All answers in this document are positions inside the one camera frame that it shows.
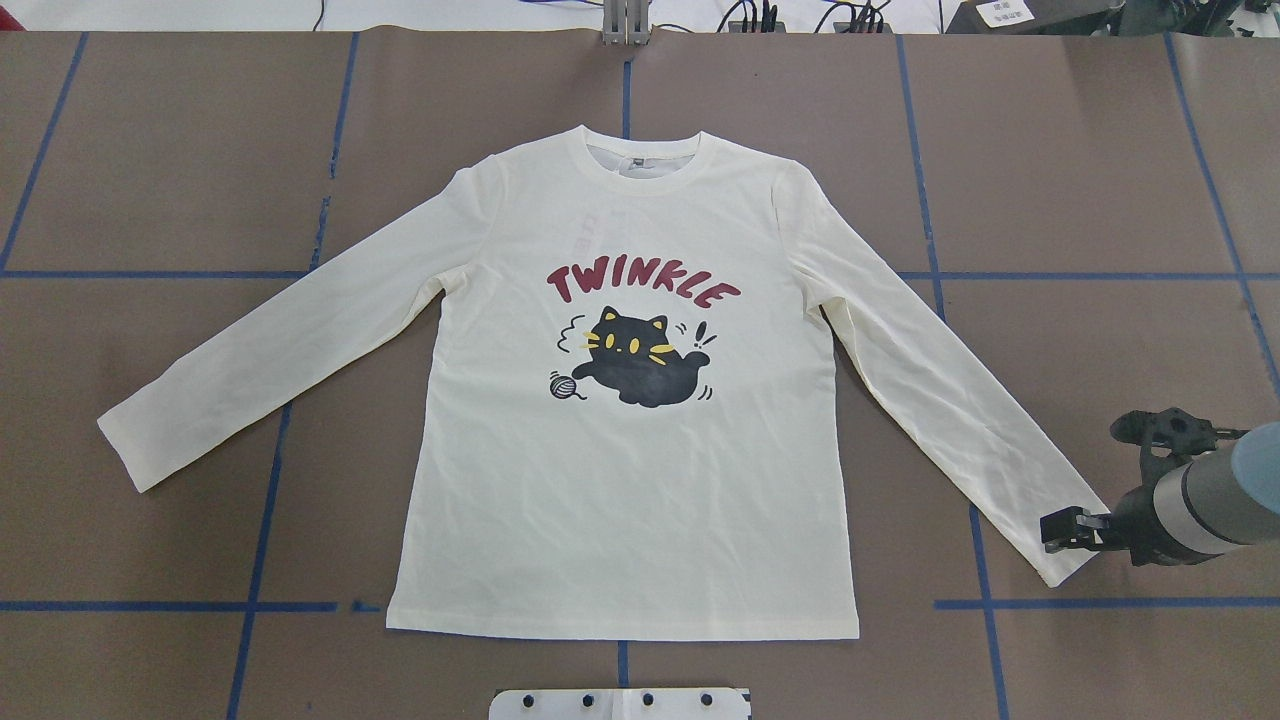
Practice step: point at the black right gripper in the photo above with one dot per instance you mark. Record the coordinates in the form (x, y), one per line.
(1131, 525)

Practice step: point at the cream long sleeve cat shirt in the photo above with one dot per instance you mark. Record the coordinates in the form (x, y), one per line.
(630, 424)

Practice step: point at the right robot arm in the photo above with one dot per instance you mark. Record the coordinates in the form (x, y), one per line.
(1204, 491)

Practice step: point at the blue tape line right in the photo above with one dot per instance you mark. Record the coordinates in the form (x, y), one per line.
(934, 273)

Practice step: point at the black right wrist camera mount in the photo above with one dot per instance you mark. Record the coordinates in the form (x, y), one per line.
(1169, 439)

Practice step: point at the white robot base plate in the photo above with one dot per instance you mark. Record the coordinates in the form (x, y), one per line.
(623, 703)

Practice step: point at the grey aluminium post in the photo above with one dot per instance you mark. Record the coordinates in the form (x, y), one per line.
(626, 22)

